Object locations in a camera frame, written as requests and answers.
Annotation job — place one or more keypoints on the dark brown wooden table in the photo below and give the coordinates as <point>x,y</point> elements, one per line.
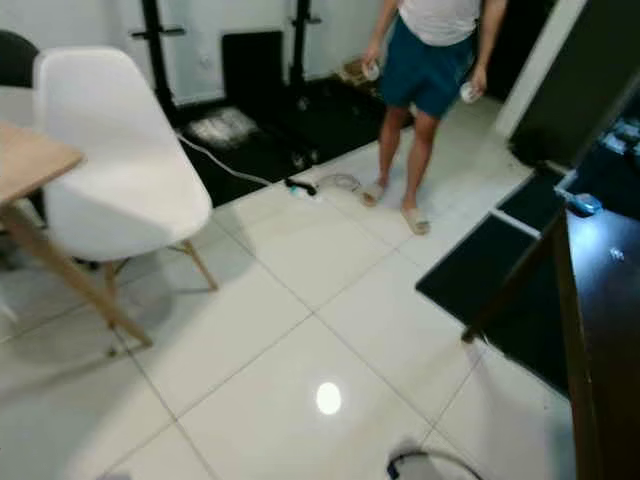
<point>605,330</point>

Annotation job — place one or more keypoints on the black rack post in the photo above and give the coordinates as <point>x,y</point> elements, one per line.
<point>155,50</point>
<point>300,60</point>

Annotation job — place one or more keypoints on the brown woven basket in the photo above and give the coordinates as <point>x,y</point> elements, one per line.
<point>352,75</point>

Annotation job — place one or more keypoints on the large black floor mat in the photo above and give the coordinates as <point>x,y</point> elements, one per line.
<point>480,275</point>

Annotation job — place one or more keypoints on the black power plug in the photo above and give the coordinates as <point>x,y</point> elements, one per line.
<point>301,187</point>

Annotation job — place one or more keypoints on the black gym floor mat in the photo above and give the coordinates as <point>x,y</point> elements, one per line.
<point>275,135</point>

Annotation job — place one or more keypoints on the black square board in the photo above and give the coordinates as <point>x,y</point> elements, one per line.
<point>253,65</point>

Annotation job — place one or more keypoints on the black chair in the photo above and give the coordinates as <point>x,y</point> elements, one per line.
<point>16,60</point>

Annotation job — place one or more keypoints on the light wooden table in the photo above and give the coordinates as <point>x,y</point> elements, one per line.
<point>32,160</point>

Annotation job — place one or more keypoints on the small black floor mat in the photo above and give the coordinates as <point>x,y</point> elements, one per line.
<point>532,203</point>

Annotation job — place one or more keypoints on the white plastic shell chair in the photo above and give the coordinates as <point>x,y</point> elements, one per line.
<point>130,150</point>

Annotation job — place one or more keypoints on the person's right hand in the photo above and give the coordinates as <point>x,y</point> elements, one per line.
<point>373,52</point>

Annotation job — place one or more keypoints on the white paper cup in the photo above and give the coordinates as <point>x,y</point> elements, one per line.
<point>468,93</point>
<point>371,71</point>

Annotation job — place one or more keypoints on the silvery crumpled sheet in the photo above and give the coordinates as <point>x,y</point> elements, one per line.
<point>222,128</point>

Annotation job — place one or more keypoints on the person's left hand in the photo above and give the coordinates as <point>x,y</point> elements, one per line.
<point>479,80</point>

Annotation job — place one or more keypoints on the person in blue shorts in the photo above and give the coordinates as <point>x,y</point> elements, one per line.
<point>425,65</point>

